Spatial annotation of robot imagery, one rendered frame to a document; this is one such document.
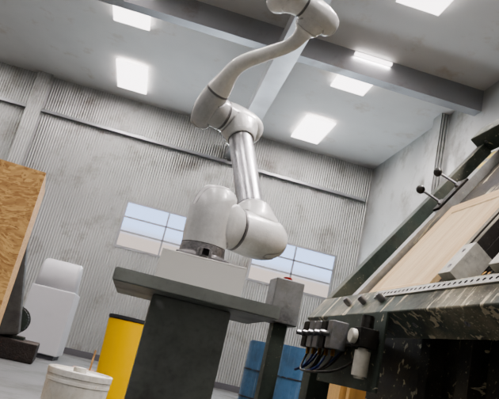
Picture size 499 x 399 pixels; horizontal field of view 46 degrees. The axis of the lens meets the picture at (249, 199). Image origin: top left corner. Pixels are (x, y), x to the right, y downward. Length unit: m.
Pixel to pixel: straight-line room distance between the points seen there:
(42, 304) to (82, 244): 3.35
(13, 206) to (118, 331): 2.44
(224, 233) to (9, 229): 1.38
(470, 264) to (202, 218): 0.84
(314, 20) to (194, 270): 1.06
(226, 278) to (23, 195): 1.49
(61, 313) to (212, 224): 7.41
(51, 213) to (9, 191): 9.52
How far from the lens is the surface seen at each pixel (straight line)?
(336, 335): 1.94
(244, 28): 9.07
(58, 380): 2.82
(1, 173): 3.09
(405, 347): 2.28
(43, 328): 9.27
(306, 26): 2.31
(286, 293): 2.38
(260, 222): 2.04
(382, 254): 2.62
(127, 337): 5.24
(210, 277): 1.84
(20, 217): 3.05
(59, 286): 9.32
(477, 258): 1.73
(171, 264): 1.84
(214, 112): 2.42
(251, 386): 5.89
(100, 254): 12.34
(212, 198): 1.95
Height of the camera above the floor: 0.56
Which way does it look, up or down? 16 degrees up
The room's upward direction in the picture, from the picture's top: 13 degrees clockwise
